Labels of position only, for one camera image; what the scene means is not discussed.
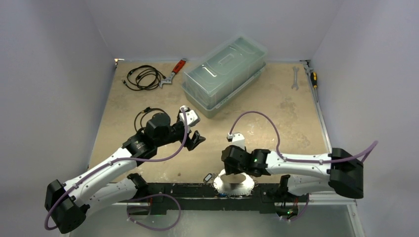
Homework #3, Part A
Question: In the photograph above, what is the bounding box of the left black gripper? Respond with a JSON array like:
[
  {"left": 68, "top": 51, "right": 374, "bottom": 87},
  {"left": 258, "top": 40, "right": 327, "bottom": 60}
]
[{"left": 156, "top": 120, "right": 205, "bottom": 150}]

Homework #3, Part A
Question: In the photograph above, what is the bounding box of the white oval keyring holder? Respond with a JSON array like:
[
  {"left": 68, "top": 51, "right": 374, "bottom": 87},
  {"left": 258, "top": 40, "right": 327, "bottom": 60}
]
[{"left": 203, "top": 169, "right": 256, "bottom": 196}]

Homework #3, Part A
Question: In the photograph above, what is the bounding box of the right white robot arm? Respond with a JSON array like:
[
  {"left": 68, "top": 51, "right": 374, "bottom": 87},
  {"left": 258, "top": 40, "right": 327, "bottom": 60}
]
[{"left": 221, "top": 145, "right": 364, "bottom": 201}]

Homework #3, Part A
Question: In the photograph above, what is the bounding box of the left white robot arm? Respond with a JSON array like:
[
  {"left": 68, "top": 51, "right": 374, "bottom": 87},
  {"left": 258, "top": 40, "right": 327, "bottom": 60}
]
[{"left": 44, "top": 106, "right": 205, "bottom": 234}]

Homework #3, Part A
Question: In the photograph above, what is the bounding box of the clear plastic storage box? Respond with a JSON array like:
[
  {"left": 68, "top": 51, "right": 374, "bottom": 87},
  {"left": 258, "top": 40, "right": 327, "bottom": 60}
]
[{"left": 181, "top": 35, "right": 267, "bottom": 118}]

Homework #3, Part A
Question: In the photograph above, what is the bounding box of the silver open-end spanner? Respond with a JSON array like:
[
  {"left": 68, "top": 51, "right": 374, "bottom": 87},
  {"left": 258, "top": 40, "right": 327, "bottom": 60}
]
[{"left": 291, "top": 66, "right": 299, "bottom": 90}]

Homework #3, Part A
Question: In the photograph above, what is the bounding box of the yellow black screwdriver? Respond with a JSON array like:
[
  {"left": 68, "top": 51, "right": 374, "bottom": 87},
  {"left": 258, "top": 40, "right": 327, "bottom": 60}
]
[{"left": 310, "top": 72, "right": 318, "bottom": 102}]

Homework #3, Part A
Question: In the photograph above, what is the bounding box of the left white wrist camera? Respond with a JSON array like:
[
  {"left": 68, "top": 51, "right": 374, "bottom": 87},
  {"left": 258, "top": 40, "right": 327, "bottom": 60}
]
[{"left": 178, "top": 105, "right": 201, "bottom": 127}]

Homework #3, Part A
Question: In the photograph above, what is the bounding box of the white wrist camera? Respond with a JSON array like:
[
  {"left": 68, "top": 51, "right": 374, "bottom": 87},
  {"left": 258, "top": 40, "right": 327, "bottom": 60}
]
[
  {"left": 226, "top": 132, "right": 246, "bottom": 150},
  {"left": 178, "top": 105, "right": 201, "bottom": 127}
]

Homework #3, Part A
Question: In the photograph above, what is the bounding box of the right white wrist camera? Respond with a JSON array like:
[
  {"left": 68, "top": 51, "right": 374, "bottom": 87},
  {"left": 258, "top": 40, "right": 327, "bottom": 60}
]
[{"left": 226, "top": 132, "right": 246, "bottom": 150}]

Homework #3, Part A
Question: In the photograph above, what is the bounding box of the black looped cable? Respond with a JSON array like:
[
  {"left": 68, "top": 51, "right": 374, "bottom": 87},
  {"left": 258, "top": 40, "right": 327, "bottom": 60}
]
[{"left": 133, "top": 106, "right": 168, "bottom": 131}]

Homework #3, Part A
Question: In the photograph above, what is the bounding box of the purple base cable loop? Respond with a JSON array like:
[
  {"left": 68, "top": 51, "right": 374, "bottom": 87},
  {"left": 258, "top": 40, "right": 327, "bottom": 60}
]
[{"left": 126, "top": 192, "right": 183, "bottom": 231}]

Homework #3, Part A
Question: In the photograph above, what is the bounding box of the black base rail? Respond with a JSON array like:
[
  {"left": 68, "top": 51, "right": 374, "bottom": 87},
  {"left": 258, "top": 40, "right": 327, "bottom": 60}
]
[{"left": 146, "top": 183, "right": 293, "bottom": 214}]

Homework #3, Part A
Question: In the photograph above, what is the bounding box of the red handled adjustable wrench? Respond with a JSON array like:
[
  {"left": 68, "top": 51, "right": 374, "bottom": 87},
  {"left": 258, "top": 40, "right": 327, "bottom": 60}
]
[{"left": 159, "top": 58, "right": 187, "bottom": 88}]

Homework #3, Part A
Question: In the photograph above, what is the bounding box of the coiled black cable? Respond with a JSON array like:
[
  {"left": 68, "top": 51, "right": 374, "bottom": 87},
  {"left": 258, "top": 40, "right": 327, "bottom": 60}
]
[{"left": 123, "top": 65, "right": 166, "bottom": 91}]

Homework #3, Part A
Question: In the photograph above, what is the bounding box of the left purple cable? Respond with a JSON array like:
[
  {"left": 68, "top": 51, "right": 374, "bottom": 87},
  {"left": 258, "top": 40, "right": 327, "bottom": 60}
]
[{"left": 44, "top": 108, "right": 189, "bottom": 231}]

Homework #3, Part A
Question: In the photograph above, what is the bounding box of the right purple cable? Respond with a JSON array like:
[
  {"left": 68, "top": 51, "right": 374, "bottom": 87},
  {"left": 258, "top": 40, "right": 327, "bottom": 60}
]
[{"left": 229, "top": 111, "right": 379, "bottom": 164}]

